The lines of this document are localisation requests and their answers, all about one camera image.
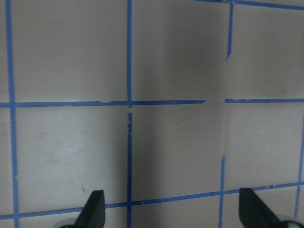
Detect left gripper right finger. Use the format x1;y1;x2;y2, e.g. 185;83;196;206
238;188;285;228

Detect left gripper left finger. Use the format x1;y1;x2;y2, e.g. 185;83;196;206
75;190;105;228

